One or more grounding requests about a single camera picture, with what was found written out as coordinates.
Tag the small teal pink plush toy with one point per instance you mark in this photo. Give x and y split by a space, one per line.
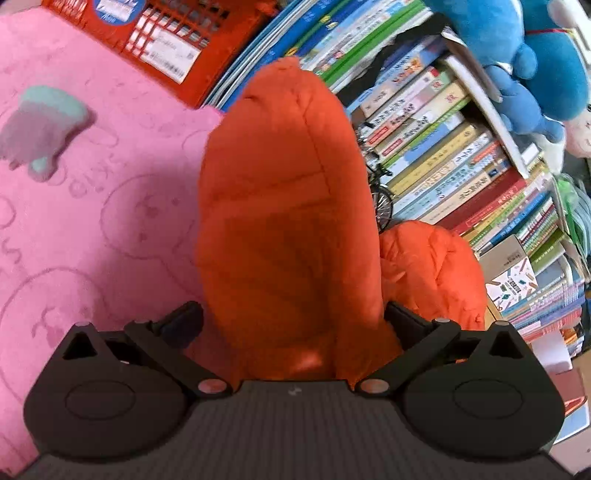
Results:
41 124

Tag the red plastic crate blue sticker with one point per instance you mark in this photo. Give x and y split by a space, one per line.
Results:
152 27

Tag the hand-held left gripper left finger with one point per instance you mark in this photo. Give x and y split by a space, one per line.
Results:
182 321

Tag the white printed box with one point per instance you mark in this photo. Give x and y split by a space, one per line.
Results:
512 277

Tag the black miniature bicycle model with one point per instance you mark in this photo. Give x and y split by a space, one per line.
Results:
381 203

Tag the orange puffer jacket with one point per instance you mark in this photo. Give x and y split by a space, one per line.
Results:
286 207

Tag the blue white plush toy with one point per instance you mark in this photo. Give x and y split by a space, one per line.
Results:
563 60

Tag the pink blanket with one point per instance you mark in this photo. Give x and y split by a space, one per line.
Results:
92 230

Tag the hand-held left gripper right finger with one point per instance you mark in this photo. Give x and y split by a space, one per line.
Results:
406 325

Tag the row of books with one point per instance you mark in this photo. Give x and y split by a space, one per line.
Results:
438 161

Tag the stack of green booklets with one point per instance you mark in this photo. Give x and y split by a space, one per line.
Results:
572 212

